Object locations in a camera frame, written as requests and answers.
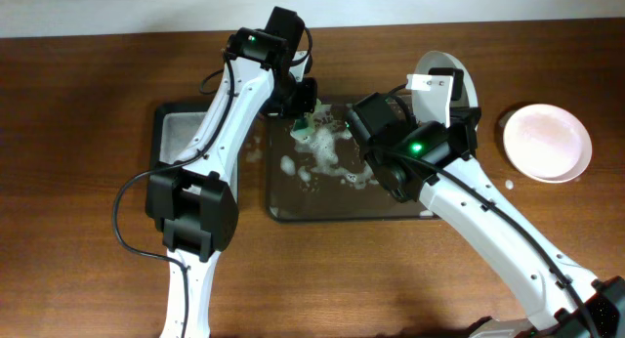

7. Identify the green yellow sponge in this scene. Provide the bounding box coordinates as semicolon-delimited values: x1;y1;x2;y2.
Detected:
290;112;315;139

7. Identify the pale blue plate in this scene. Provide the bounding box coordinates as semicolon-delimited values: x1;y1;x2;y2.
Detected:
406;51;479;127

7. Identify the pinkish white plate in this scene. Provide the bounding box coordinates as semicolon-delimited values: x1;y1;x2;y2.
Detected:
502;104;593;184

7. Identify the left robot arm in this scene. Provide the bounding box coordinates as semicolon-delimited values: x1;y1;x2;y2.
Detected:
146;7;316;337

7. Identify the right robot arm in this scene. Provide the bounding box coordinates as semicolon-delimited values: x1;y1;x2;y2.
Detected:
345;67;624;337

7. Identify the dark brown plate tray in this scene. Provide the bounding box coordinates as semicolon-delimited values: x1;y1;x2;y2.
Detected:
266;97;437;223

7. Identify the black soapy sponge tray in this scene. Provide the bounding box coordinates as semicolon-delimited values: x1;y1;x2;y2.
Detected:
148;101;240;207

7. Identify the left black cable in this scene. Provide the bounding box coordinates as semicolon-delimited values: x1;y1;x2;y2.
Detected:
111;24;313;338

